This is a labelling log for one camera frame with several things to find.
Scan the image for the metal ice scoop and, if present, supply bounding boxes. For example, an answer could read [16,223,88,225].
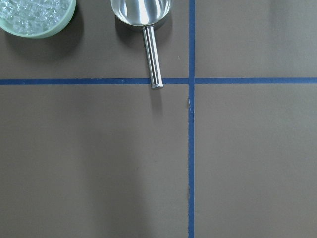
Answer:
[110,0,173,89]

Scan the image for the green bowl with ice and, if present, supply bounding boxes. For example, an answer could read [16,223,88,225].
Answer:
[0,0,76,39]

